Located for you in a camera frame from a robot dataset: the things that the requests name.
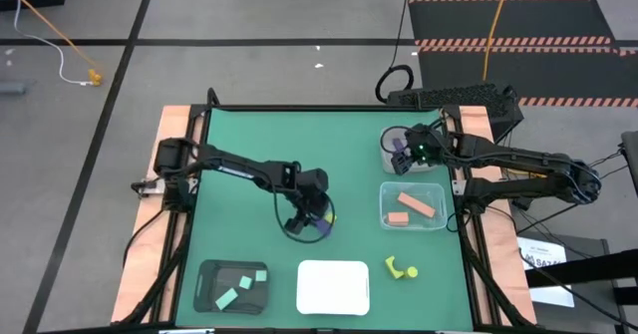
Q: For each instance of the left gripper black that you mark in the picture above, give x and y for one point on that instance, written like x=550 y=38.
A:
x=311 y=189

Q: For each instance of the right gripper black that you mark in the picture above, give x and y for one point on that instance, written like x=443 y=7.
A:
x=426 y=147

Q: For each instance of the long orange block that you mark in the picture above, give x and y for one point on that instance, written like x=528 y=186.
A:
x=416 y=205

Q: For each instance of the short orange block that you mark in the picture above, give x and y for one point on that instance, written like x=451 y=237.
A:
x=398 y=219

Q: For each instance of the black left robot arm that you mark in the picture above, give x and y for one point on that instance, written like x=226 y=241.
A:
x=239 y=167

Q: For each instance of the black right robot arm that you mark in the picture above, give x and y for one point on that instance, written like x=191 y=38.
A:
x=523 y=162

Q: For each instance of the yellow cube block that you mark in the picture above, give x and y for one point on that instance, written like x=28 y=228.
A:
x=332 y=218

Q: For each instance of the green table mat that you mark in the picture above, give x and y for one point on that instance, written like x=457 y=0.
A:
x=249 y=244

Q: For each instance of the large white plastic bin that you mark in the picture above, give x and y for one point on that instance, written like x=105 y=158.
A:
x=333 y=288

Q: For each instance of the small teal block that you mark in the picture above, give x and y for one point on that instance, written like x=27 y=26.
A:
x=261 y=275
x=245 y=282

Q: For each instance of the clear plastic bin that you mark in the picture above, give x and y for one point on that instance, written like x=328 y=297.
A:
x=431 y=222

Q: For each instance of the yellow arch block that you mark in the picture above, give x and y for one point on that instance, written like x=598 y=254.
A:
x=393 y=270

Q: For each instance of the large teal block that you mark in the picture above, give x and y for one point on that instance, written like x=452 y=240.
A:
x=226 y=299

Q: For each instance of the yellow cylinder block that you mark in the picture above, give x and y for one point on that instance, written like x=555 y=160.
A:
x=411 y=272

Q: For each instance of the black plastic bin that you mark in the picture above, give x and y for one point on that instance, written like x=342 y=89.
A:
x=209 y=294

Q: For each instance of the black striped floor mat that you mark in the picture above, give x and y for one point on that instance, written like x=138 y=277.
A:
x=508 y=22

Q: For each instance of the white paper sign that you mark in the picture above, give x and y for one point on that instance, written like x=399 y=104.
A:
x=543 y=254

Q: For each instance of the black stand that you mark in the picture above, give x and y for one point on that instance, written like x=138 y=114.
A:
x=588 y=269

